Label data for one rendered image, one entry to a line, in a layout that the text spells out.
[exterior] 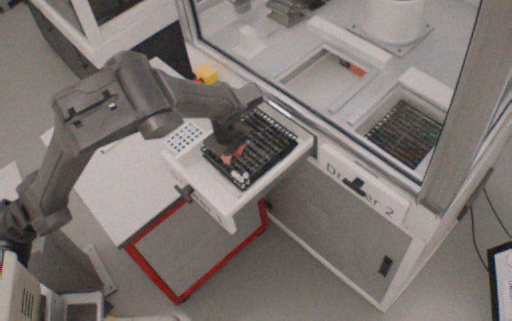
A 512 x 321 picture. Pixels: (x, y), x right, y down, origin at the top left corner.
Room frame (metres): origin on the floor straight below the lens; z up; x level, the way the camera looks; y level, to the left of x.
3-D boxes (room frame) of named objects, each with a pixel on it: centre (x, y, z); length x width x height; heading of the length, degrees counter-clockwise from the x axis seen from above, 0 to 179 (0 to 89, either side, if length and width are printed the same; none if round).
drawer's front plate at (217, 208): (0.63, 0.22, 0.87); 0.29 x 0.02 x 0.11; 39
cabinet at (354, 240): (1.09, -0.44, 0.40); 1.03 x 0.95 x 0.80; 39
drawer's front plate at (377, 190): (0.59, -0.23, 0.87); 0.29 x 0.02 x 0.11; 39
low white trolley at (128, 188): (0.96, 0.46, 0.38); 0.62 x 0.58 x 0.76; 39
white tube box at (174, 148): (0.89, 0.28, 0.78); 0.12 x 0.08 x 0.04; 131
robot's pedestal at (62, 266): (0.72, 1.01, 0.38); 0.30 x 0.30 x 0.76; 33
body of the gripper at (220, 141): (0.65, 0.10, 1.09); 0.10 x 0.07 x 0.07; 129
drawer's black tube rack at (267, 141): (0.76, 0.06, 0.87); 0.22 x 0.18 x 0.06; 129
